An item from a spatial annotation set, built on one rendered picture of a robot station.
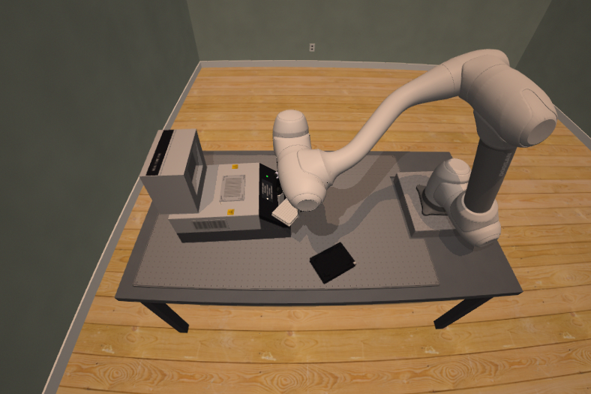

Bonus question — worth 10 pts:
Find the beige lab instrument with lid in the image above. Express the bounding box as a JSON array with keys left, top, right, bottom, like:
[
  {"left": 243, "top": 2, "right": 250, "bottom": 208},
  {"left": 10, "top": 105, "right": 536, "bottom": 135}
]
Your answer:
[{"left": 139, "top": 128, "right": 291, "bottom": 243}]

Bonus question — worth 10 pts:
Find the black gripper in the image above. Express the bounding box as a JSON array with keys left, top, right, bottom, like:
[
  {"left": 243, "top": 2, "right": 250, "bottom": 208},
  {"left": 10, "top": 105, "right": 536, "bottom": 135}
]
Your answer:
[{"left": 273, "top": 171, "right": 303, "bottom": 218}]

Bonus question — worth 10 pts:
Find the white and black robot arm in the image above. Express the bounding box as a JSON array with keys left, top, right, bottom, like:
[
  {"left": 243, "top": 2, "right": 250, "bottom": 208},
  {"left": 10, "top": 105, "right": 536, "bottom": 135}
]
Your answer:
[{"left": 273, "top": 49, "right": 558, "bottom": 247}]

